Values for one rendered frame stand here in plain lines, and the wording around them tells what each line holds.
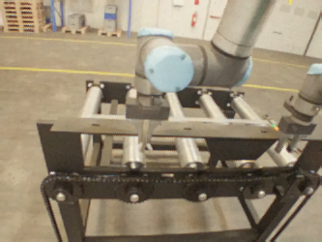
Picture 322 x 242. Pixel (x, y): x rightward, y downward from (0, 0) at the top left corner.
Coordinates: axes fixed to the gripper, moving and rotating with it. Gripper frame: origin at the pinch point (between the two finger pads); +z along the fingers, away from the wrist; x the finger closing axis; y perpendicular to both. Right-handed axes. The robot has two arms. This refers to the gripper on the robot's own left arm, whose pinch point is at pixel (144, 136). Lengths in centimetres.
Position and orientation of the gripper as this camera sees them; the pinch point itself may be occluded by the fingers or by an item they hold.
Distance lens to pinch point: 69.7
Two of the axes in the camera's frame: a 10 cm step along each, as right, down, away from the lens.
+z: -1.3, 8.4, 5.3
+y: -1.1, -5.4, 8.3
